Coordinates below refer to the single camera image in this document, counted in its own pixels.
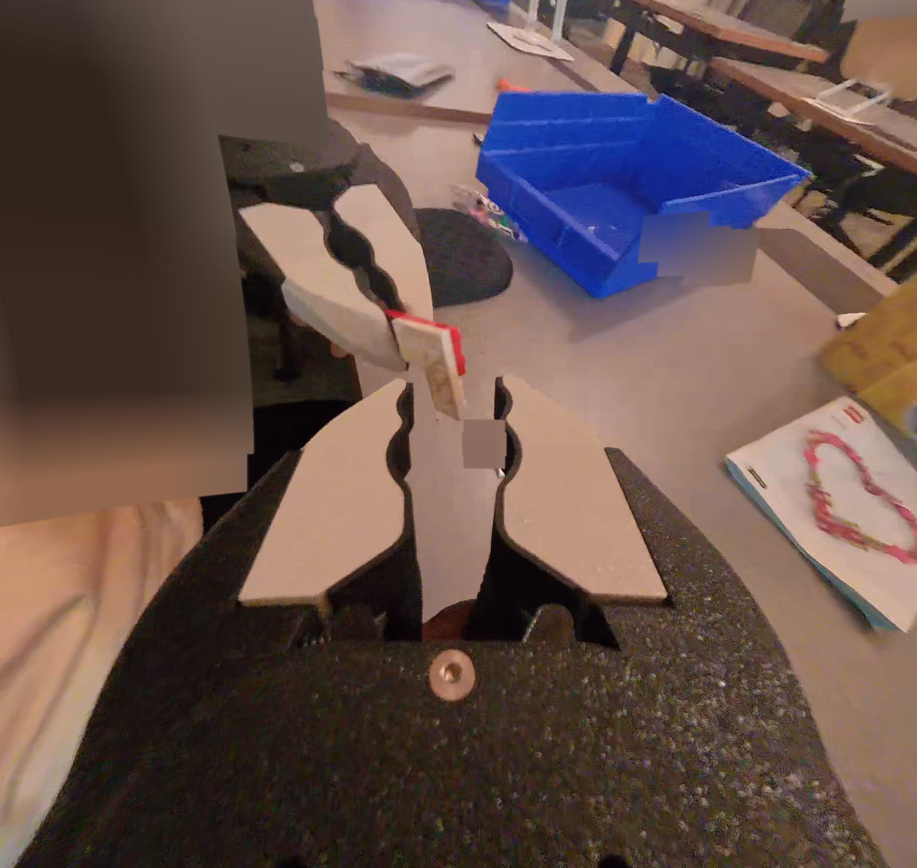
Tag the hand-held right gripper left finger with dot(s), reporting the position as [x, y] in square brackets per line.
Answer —
[337, 495]

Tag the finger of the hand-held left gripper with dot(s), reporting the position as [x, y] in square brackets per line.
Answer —
[387, 237]
[322, 287]

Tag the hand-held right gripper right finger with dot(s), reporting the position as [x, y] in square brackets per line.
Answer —
[573, 510]

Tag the beige building plate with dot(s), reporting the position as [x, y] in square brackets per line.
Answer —
[430, 363]

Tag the person's left forearm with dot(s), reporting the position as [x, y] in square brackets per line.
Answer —
[308, 384]

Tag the grey desk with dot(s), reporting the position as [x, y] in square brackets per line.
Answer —
[645, 373]

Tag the black round pad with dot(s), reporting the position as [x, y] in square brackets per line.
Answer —
[465, 259]

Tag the pile of small colourful bricks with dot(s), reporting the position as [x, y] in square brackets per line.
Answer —
[487, 209]

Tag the small orange object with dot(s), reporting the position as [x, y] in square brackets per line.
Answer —
[512, 85]

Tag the instruction booklet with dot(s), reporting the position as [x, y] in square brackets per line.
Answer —
[809, 495]

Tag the white stand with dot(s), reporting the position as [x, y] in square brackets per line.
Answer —
[849, 103]
[534, 33]

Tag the person's beige pants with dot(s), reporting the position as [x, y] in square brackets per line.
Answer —
[64, 667]

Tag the cardboard box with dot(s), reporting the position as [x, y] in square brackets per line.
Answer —
[877, 352]

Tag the wooden table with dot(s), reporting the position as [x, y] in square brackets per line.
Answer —
[824, 105]
[702, 19]

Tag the black office chair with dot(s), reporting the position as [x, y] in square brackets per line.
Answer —
[788, 1]

